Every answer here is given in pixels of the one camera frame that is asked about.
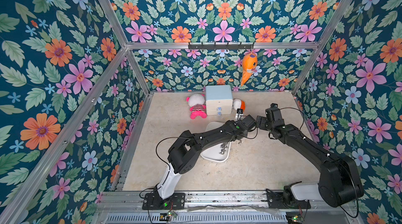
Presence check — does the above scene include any pink white plush toy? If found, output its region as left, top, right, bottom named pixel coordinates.
left=186, top=94, right=207, bottom=120

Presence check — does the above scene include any pale blue drawer box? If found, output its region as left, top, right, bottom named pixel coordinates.
left=205, top=85, right=233, bottom=116

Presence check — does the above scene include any orange hanging fish plush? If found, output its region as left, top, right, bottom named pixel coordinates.
left=240, top=52, right=258, bottom=86

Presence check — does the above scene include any pile of silver wing nuts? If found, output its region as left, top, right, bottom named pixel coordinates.
left=220, top=142, right=229, bottom=155

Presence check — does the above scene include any white storage tray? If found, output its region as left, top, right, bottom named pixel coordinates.
left=201, top=122, right=231, bottom=163

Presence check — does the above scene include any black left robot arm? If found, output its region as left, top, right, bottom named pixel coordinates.
left=167, top=115, right=256, bottom=174

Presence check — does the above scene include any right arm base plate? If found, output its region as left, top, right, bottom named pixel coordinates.
left=265, top=188, right=311, bottom=209

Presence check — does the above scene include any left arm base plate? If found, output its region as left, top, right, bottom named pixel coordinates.
left=142, top=192, right=186, bottom=210

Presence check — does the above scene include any black hook rail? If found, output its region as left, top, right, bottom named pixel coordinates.
left=187, top=42, right=254, bottom=51

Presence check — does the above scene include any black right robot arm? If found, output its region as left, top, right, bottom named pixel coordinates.
left=256, top=104, right=364, bottom=208

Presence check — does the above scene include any orange white plush ball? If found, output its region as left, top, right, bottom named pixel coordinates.
left=232, top=98, right=246, bottom=111

